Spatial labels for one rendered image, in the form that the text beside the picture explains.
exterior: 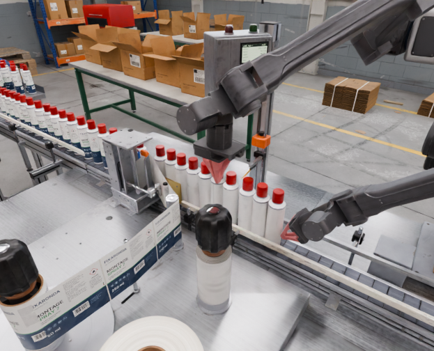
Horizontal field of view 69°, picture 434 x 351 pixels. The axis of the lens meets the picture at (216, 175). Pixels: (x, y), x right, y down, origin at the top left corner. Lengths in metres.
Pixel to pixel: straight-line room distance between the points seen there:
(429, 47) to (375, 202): 0.59
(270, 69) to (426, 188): 0.38
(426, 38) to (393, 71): 5.17
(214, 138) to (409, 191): 0.41
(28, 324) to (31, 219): 0.65
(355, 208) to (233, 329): 0.41
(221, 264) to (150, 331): 0.20
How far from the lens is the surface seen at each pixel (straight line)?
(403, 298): 1.03
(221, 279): 0.77
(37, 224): 1.35
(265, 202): 0.94
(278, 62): 0.61
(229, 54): 0.89
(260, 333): 0.85
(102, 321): 0.89
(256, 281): 0.94
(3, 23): 8.31
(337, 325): 0.96
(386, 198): 0.78
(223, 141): 0.67
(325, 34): 0.64
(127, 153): 1.11
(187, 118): 0.60
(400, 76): 6.37
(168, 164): 1.13
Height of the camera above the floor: 1.60
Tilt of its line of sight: 32 degrees down
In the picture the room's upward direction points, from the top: straight up
